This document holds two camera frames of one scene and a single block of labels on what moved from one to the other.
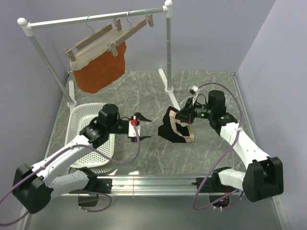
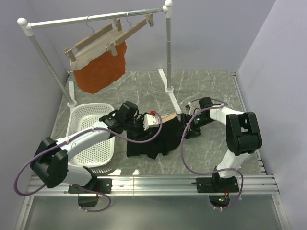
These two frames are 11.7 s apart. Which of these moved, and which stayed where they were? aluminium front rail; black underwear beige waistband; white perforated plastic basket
Moved: black underwear beige waistband
Stayed: white perforated plastic basket; aluminium front rail
